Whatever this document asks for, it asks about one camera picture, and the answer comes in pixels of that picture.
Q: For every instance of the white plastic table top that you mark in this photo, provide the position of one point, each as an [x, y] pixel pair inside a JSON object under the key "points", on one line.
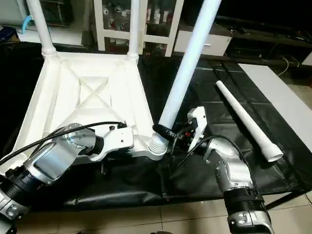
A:
{"points": [[87, 97]]}

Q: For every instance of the white plastic table leg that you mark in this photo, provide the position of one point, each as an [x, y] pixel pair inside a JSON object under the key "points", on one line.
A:
{"points": [[248, 122], [187, 68], [41, 27], [133, 27]]}

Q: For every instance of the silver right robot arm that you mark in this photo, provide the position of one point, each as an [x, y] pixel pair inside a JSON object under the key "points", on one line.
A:
{"points": [[234, 175]]}

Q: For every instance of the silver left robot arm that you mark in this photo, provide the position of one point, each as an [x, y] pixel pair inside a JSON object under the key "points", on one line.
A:
{"points": [[44, 165]]}

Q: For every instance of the black work mat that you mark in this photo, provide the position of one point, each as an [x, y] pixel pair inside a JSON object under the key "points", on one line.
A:
{"points": [[146, 185]]}

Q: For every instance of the white drawer unit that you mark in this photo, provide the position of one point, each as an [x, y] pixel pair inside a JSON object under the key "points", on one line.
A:
{"points": [[209, 44]]}

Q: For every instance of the white flat board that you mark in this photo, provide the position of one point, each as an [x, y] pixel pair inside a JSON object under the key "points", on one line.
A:
{"points": [[282, 97]]}

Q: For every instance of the white glass door cabinet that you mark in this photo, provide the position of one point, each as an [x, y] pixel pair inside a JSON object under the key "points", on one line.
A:
{"points": [[156, 24]]}

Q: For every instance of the dark low media cabinet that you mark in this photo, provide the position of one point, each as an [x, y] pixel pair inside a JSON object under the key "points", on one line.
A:
{"points": [[273, 46]]}

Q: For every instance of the light blue plastic object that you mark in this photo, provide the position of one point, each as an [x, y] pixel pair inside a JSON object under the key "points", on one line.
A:
{"points": [[27, 24]]}

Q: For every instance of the brown cardboard box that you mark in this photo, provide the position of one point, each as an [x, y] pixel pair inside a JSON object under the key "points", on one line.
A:
{"points": [[7, 34]]}

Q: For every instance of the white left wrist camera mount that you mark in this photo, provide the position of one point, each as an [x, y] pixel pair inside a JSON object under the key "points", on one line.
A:
{"points": [[114, 141]]}

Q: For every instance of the black metal frame leg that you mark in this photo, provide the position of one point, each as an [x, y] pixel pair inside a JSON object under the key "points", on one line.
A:
{"points": [[287, 200]]}

